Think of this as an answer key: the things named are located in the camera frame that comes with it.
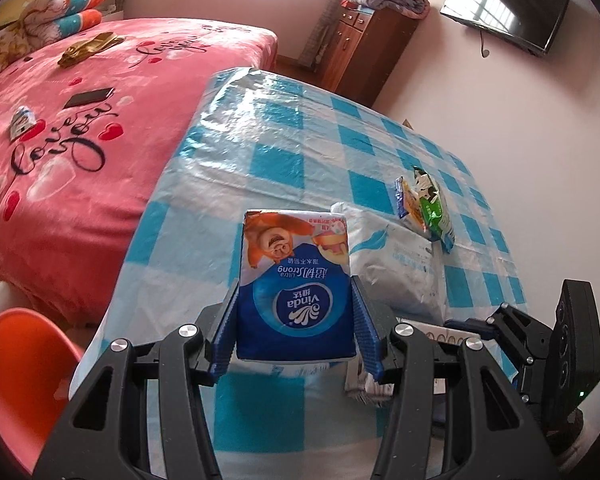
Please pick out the orange plastic chair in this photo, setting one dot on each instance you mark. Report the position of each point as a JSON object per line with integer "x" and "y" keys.
{"x": 20, "y": 385}

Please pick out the green snack packet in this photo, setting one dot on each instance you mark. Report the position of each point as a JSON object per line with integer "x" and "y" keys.
{"x": 432, "y": 210}

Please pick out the floral folded quilt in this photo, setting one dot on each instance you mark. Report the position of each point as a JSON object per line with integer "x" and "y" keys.
{"x": 10, "y": 45}

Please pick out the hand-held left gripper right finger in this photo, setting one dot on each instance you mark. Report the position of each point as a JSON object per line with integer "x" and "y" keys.
{"x": 372, "y": 335}

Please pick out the pink printed bed blanket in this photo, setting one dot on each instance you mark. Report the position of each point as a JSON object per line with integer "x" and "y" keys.
{"x": 130, "y": 160}

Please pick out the black phone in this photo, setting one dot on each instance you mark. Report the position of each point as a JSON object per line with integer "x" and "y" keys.
{"x": 89, "y": 98}

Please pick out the brown wooden cabinet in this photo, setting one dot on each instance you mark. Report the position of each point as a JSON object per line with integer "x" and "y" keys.
{"x": 365, "y": 60}

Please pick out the black wall television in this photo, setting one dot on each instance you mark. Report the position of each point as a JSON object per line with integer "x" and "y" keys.
{"x": 510, "y": 5}

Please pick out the small white blue packet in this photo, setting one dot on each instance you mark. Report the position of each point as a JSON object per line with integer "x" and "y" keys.
{"x": 22, "y": 122}

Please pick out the orange snack packet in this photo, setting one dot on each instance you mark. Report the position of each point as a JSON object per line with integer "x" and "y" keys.
{"x": 405, "y": 200}

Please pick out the blue tissue pack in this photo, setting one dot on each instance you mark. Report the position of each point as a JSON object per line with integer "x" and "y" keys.
{"x": 295, "y": 305}

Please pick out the gold cloth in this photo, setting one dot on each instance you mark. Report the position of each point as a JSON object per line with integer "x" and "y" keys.
{"x": 87, "y": 47}

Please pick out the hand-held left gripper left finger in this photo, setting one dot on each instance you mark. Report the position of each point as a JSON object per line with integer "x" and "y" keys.
{"x": 225, "y": 340}

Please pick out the white plastic mailer bag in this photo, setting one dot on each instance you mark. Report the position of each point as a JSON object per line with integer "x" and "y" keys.
{"x": 395, "y": 260}

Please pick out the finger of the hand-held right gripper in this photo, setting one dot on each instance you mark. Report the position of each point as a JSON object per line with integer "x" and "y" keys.
{"x": 525, "y": 335}
{"x": 467, "y": 327}

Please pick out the blue checked tablecloth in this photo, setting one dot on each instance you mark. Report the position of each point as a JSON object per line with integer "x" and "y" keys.
{"x": 290, "y": 160}

